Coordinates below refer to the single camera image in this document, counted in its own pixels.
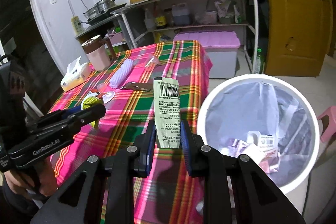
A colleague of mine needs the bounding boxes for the person's left hand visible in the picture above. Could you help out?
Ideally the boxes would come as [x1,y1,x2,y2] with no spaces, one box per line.
[4,158,58,199]

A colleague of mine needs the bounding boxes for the pink brown lidded pitcher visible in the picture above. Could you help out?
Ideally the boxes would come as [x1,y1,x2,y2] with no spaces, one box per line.
[81,35,116,71]

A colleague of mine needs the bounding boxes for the yellow snack wrapper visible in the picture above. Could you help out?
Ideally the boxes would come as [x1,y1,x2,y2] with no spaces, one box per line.
[80,93,106,129]

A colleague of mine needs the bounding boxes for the pink clear plastic cup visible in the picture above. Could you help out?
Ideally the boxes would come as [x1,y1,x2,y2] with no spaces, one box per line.
[144,54,161,72]

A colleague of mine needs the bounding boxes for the green barcode snack wrapper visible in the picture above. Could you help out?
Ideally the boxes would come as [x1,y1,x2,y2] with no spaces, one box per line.
[153,77,181,149]

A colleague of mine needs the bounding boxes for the dark brown flat wrapper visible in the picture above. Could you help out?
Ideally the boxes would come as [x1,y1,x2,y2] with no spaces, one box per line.
[121,81,153,92]

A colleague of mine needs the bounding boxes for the pink plastic stool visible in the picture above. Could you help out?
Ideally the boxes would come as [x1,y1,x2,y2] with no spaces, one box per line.
[317,106,336,143]

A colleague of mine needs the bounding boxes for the blue jug on shelf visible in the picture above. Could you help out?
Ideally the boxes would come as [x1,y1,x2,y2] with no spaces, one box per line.
[171,3,191,26]

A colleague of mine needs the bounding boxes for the plaid pink green tablecloth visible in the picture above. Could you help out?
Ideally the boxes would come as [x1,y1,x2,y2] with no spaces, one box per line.
[51,40,212,223]

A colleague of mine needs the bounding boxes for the white trash bin with liner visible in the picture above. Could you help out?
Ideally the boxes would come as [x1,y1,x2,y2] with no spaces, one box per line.
[197,74,319,211]

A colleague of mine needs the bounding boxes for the green bottle on floor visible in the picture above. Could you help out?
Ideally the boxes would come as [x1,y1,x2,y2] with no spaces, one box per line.
[253,48,264,74]

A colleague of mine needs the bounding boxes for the steel pot with lid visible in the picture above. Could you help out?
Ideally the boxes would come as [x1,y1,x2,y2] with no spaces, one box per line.
[84,0,116,19]

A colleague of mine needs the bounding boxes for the black induction cooker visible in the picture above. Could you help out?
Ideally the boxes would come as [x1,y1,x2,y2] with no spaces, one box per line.
[85,3,126,25]

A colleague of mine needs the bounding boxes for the tissue pack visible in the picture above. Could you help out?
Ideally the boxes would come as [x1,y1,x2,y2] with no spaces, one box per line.
[60,56,92,92]

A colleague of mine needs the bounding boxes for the white metal kitchen shelf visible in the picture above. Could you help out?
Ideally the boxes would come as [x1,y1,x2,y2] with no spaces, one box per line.
[113,0,259,73]

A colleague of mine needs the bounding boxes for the pink lidded storage box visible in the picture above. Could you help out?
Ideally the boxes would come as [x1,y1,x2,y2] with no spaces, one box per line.
[174,31,241,79]

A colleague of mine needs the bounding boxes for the power strip on wall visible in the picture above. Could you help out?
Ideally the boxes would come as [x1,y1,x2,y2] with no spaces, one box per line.
[71,16,84,35]

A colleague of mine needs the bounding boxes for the yellow wooden door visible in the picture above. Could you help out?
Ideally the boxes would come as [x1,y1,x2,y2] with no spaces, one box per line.
[265,0,333,77]

